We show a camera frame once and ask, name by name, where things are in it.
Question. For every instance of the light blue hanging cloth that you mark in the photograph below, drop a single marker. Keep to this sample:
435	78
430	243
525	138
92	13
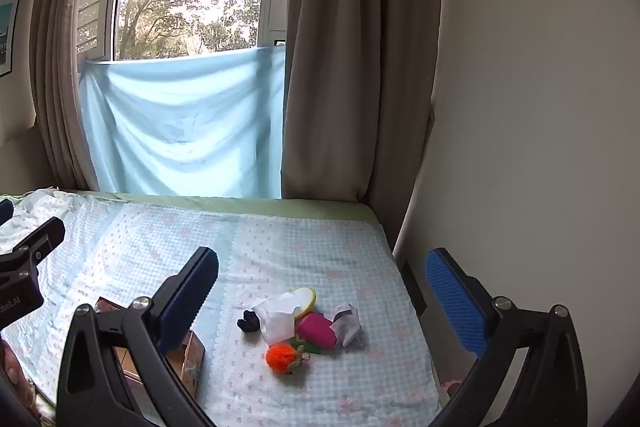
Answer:
185	127

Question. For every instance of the green packet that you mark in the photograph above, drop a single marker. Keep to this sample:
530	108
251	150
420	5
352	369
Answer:
312	348

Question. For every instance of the person's left hand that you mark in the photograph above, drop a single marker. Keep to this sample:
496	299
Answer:
9	359

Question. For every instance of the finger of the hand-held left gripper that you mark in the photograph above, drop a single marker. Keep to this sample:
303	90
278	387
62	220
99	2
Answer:
5	211
42	237

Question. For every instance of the pink pouch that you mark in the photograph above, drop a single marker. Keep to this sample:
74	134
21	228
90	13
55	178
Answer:
317	329

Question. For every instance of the beige curtain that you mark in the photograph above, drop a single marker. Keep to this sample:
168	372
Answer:
360	57
55	82

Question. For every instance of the yellow round compact mirror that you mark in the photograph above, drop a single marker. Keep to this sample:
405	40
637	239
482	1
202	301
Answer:
306	299

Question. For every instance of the white waffle cloth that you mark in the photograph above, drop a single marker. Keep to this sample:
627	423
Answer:
275	319

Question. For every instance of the small black soft object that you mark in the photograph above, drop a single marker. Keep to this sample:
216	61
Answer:
247	322

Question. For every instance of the cardboard box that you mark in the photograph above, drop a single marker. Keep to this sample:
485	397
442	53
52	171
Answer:
192	357

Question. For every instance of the framed wall picture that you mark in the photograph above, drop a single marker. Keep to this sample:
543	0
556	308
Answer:
6	32

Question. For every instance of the green bed sheet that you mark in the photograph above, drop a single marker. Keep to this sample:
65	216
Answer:
300	207

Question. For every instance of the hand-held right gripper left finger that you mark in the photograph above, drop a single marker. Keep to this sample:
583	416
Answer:
187	302

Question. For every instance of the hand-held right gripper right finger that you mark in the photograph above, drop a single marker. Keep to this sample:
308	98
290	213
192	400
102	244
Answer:
452	302

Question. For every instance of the orange pompom toy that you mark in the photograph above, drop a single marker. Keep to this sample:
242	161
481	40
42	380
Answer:
280	357

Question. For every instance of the grey white cloth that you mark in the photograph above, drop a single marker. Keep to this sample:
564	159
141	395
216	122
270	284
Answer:
350	324

